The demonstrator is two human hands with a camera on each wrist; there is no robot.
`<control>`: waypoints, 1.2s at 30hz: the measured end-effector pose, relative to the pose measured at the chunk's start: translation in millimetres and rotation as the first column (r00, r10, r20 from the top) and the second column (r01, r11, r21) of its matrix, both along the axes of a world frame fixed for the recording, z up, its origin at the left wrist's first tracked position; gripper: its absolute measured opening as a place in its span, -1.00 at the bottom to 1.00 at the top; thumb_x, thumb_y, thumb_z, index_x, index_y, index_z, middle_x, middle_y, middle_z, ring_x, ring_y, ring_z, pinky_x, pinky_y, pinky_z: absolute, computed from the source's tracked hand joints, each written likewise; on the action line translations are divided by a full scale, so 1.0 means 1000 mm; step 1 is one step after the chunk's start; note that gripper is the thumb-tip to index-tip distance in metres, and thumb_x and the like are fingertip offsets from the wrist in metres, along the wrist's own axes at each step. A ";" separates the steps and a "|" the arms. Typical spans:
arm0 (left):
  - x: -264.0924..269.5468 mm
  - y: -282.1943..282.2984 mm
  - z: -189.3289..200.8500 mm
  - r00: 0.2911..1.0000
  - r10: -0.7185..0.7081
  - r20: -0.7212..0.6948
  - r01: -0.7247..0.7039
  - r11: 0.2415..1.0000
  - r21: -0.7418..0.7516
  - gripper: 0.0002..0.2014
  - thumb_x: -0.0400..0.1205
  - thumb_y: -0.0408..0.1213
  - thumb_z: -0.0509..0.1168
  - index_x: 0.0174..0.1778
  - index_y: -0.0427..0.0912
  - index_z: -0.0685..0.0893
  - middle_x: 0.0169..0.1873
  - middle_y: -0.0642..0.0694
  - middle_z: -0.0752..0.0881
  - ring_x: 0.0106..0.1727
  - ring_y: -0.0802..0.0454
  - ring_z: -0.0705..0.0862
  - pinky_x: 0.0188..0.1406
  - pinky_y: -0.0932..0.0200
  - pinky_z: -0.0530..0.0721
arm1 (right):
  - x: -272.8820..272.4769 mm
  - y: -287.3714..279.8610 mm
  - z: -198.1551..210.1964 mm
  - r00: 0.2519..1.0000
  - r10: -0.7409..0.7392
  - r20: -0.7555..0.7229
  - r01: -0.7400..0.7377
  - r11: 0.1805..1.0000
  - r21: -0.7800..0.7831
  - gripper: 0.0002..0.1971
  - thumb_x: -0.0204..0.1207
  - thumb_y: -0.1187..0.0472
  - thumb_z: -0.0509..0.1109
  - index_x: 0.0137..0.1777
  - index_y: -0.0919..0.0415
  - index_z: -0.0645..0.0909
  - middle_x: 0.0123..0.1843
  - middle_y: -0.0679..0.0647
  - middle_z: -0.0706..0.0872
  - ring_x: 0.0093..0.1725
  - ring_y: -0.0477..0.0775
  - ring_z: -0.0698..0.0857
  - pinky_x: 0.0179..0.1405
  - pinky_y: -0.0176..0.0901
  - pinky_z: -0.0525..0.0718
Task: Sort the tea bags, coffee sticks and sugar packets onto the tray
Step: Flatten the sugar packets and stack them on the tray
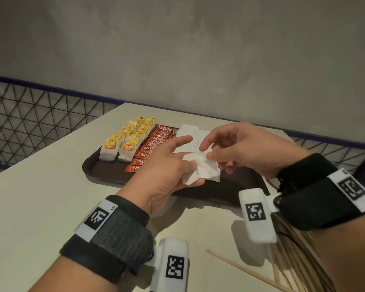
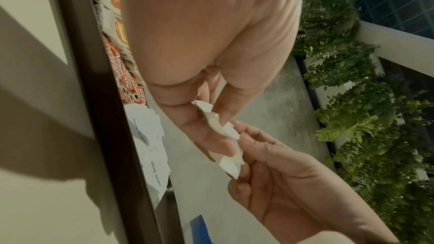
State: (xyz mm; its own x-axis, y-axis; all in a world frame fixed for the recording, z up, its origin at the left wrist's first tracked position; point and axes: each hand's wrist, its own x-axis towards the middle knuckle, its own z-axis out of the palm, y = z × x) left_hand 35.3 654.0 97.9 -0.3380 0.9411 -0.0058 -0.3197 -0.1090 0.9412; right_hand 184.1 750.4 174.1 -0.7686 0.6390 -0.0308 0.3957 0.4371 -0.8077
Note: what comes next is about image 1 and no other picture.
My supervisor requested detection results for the dark brown tray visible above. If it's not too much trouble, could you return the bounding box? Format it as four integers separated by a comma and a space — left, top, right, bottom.
82, 127, 271, 207

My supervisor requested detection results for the white paper sugar packet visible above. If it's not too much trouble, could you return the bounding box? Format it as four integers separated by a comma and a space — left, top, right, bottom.
181, 148, 221, 186

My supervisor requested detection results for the pile of wooden stir sticks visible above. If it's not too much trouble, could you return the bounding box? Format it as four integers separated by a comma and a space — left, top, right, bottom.
206, 176, 338, 292

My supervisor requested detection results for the person's right hand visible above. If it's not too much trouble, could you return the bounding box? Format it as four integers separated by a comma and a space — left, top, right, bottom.
199, 122, 312, 179

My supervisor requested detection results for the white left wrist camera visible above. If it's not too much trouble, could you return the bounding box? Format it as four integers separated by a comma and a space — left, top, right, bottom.
146, 238, 190, 292

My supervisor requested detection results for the black left wrist band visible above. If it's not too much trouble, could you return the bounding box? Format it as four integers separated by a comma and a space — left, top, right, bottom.
60, 195, 155, 285

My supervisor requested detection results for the black right wrist band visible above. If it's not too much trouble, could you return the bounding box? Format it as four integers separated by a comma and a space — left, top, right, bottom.
276, 153, 365, 232

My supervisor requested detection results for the row of tea bags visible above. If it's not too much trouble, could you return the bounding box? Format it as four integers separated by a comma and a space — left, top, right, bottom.
118, 117, 156, 163
99, 116, 146, 163

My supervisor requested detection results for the row of red coffee sachets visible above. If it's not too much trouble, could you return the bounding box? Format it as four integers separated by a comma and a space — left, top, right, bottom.
125, 124, 180, 173

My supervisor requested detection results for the black wrist band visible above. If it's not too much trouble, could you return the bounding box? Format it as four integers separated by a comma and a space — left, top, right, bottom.
276, 153, 365, 232
60, 195, 155, 285

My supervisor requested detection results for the black cable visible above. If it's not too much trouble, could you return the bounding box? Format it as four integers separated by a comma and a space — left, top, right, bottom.
277, 230, 305, 250

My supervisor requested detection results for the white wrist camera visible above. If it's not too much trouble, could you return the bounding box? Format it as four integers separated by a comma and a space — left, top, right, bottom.
238, 188, 282, 244
146, 238, 190, 292

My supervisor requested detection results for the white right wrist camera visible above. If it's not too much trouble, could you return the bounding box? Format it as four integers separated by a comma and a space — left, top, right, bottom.
238, 188, 282, 244

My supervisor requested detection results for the person's left forearm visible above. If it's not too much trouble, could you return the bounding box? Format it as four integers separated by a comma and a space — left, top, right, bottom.
29, 255, 122, 292

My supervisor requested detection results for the person's left hand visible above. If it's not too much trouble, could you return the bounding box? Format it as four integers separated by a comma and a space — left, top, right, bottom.
116, 135, 206, 215

